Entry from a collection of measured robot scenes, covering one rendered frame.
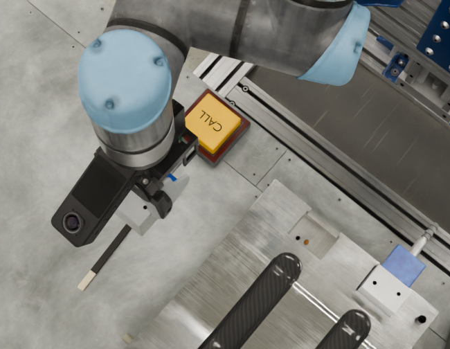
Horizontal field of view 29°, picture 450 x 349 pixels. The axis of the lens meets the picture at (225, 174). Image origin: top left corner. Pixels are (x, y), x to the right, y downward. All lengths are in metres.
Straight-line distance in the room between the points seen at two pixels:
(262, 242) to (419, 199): 0.81
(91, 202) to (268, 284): 0.29
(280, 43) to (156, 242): 0.50
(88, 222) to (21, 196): 0.33
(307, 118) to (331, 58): 1.12
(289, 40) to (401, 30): 0.65
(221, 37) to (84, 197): 0.24
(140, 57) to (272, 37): 0.12
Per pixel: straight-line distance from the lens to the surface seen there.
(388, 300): 1.06
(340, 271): 1.09
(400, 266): 1.09
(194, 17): 0.75
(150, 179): 0.90
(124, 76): 0.70
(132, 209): 1.02
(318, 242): 1.12
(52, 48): 1.28
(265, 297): 1.08
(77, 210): 0.90
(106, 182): 0.88
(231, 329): 1.08
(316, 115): 1.87
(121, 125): 0.72
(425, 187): 1.86
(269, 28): 0.75
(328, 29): 0.74
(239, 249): 1.08
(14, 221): 1.21
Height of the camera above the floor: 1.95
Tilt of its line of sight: 73 degrees down
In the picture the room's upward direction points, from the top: 4 degrees clockwise
